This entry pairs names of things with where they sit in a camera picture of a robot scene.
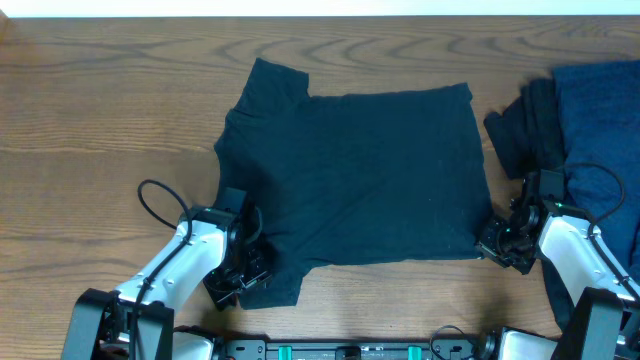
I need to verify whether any black garment in pile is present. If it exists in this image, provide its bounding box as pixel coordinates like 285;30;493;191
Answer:
482;77;576;331

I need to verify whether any dark teal t-shirt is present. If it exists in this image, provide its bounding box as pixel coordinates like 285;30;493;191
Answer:
214;59;492;310

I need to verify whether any blue garment in pile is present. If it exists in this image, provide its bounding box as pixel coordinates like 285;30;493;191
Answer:
553;60;639;280

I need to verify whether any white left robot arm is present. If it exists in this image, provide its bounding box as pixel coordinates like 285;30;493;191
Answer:
62;188;272;359

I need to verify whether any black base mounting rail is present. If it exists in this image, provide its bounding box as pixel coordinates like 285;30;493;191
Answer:
213;336;499;360

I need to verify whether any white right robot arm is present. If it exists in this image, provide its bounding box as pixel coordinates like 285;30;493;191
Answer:
474;170;639;359

